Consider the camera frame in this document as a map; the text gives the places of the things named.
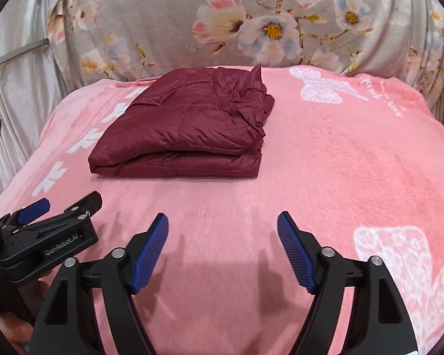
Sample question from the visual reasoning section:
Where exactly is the maroon puffer jacket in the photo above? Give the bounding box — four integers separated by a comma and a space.
88, 66, 275, 179

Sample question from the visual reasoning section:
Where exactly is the person's left hand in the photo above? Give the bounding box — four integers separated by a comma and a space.
0, 270, 52, 354

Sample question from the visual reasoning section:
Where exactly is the pink plush blanket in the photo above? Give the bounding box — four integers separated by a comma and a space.
0, 67, 444, 354

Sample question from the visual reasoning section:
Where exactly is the silver satin curtain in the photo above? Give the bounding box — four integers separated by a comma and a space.
0, 0, 67, 194

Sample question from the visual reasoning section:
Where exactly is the grey floral bed sheet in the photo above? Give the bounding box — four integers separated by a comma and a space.
46, 0, 444, 123

